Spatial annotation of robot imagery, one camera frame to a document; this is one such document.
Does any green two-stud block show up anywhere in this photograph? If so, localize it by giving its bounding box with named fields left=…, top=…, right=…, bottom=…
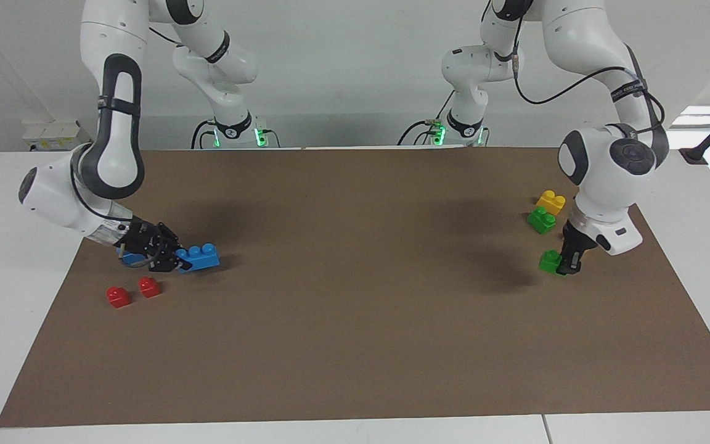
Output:
left=526, top=206, right=557, bottom=235
left=538, top=249, right=564, bottom=276

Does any yellow two-stud block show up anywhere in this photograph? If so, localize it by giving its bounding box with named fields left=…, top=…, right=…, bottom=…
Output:
left=536, top=190, right=566, bottom=216

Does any white socket box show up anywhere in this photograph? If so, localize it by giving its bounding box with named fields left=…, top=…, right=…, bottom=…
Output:
left=21, top=120, right=92, bottom=152

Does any brown table mat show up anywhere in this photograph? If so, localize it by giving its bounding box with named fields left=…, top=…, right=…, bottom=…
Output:
left=0, top=147, right=710, bottom=429

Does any black right base cable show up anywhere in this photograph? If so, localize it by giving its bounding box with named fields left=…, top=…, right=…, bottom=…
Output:
left=192, top=120, right=216, bottom=150

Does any black base cable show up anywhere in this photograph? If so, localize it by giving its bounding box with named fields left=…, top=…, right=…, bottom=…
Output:
left=192, top=120, right=216, bottom=150
left=397, top=91, right=458, bottom=147

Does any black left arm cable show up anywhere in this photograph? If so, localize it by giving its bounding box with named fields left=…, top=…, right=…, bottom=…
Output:
left=513, top=52, right=667, bottom=133

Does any black left base cable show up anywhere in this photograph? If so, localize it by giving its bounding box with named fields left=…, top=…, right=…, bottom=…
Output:
left=397, top=91, right=458, bottom=147

